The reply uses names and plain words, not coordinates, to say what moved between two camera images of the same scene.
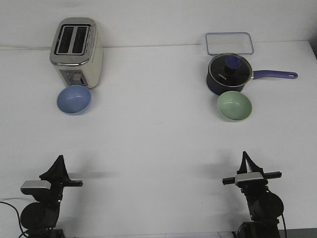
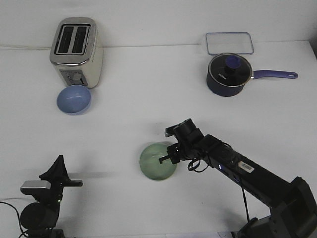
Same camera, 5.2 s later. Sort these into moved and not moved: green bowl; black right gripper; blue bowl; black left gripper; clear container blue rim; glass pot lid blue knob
Moved: green bowl; black right gripper
Not moved: black left gripper; clear container blue rim; blue bowl; glass pot lid blue knob
